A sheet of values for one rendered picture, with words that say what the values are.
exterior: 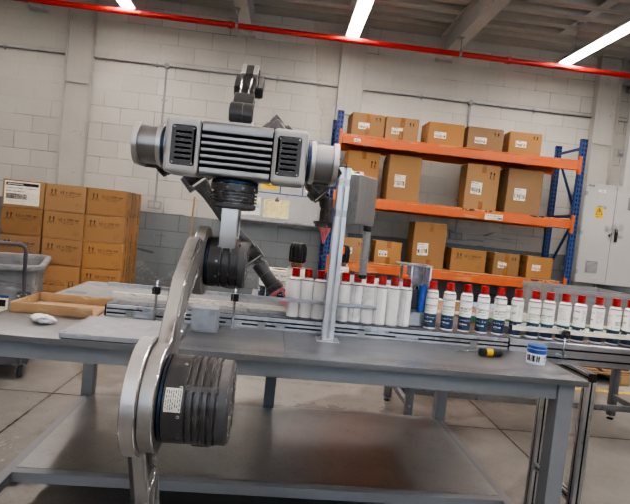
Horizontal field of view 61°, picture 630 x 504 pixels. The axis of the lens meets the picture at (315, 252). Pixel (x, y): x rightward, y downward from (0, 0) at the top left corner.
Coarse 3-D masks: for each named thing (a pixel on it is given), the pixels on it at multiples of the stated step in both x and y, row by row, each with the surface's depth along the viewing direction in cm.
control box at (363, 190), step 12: (360, 180) 201; (372, 180) 210; (360, 192) 202; (372, 192) 212; (348, 204) 203; (360, 204) 204; (372, 204) 213; (348, 216) 203; (360, 216) 205; (372, 216) 214
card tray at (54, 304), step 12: (24, 300) 209; (36, 300) 220; (48, 300) 224; (60, 300) 224; (72, 300) 225; (84, 300) 225; (96, 300) 226; (108, 300) 226; (24, 312) 199; (36, 312) 199; (48, 312) 199; (60, 312) 200; (72, 312) 200; (84, 312) 201; (96, 312) 212
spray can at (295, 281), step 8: (296, 272) 218; (296, 280) 217; (288, 288) 219; (296, 288) 218; (288, 296) 219; (296, 296) 218; (288, 304) 218; (296, 304) 218; (288, 312) 218; (296, 312) 219
